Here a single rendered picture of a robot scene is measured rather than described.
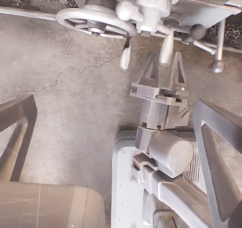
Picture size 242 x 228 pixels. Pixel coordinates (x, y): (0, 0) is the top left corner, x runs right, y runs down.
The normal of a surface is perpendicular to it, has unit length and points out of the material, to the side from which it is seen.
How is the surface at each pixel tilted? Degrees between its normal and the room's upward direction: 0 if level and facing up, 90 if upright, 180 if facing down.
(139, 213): 0
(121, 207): 0
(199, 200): 73
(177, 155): 27
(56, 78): 0
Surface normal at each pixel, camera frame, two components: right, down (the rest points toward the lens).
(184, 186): -0.10, -0.90
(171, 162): 0.43, 0.19
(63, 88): -0.01, 0.13
